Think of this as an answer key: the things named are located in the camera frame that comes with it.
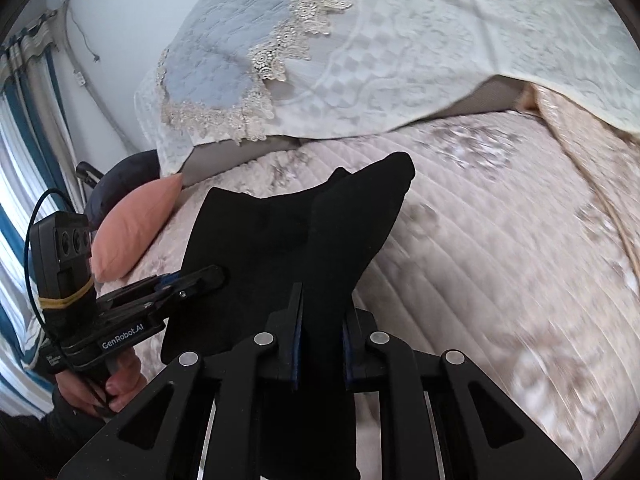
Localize cream lace bed cover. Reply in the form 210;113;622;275
134;0;640;176

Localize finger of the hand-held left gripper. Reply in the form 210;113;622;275
97;272;182;306
145;265;227;312

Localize white wall conduit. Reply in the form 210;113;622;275
62;5;143;153

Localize dark blue pillow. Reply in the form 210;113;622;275
85;150;162;226

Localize thin wall cable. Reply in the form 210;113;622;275
57;0;101;66

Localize person's left hand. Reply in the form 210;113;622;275
104;347;148;413

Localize pink quilted bedspread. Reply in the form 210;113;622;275
97;110;636;476

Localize tan satin bedspread edging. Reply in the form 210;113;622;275
520;84;640;271

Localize blue white striped curtain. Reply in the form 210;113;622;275
0;10;96;406

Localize blue-grey quilted blanket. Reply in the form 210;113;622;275
162;0;301;126

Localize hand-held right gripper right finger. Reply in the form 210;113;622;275
341;307;583;480

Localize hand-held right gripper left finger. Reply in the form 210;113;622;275
59;282;305;480

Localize pink pillow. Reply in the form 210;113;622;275
92;174;183;283

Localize black pants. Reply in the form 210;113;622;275
161;151;416;480

